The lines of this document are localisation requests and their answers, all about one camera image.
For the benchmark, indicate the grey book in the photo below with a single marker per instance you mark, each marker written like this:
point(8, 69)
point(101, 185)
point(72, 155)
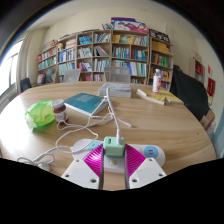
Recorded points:
point(115, 90)

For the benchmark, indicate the small wooden wall shelf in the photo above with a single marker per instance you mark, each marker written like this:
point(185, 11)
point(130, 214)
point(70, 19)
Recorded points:
point(197, 70)

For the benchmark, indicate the dark office chair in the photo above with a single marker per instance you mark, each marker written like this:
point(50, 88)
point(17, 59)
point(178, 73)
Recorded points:
point(25, 84)

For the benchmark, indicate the white oval power strip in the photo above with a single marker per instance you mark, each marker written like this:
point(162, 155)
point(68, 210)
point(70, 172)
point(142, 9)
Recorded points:
point(155, 153)

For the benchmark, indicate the yellow open book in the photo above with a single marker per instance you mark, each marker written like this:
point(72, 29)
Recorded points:
point(150, 96)

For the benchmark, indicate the wooden bookshelf unit with books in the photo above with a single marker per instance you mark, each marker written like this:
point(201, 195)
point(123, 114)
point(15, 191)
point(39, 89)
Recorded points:
point(126, 53)

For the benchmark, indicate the cardboard box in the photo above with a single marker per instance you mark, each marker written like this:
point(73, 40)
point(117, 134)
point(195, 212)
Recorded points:
point(208, 120)

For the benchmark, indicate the yellow flat book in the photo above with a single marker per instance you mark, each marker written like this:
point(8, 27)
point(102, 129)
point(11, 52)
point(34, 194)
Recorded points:
point(173, 98)

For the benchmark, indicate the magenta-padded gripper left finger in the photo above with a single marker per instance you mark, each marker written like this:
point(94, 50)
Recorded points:
point(80, 171)

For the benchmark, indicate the black coat over chair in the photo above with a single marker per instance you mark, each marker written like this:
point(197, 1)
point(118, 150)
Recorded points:
point(188, 91)

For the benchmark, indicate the grey plain chair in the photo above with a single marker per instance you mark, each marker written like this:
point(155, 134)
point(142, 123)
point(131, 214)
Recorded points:
point(72, 76)

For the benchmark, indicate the small jar with red label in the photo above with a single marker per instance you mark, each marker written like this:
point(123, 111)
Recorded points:
point(60, 111)

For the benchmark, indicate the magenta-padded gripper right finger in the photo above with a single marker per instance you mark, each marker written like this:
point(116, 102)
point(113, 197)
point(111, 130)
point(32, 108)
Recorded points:
point(146, 171)

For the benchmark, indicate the red wall hanging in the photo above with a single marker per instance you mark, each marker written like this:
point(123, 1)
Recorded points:
point(211, 86)

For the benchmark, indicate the window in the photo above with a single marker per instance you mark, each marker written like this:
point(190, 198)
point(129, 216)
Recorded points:
point(10, 71)

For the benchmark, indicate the clear bottle with red label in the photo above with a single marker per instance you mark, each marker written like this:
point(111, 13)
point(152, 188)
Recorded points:
point(156, 81)

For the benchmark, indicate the teal book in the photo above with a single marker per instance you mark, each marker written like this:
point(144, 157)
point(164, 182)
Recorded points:
point(83, 102)

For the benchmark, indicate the grey mesh chair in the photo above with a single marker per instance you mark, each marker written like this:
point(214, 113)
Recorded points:
point(117, 75)

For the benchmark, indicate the green plastic bag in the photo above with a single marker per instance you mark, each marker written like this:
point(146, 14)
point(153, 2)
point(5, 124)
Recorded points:
point(39, 113)

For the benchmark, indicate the mint green charger block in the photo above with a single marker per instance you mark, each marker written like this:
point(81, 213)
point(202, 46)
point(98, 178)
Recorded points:
point(113, 146)

